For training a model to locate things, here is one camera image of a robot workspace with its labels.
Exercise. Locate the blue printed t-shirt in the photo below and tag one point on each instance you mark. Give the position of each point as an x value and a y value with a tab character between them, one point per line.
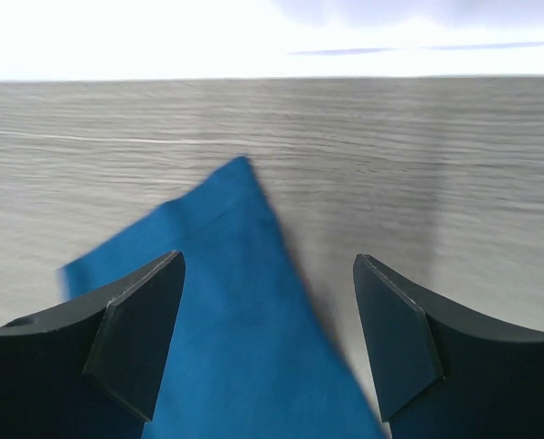
248	358

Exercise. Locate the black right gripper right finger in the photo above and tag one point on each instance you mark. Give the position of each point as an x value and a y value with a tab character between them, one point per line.
443	370

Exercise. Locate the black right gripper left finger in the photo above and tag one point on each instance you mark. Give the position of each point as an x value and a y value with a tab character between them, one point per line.
91	367

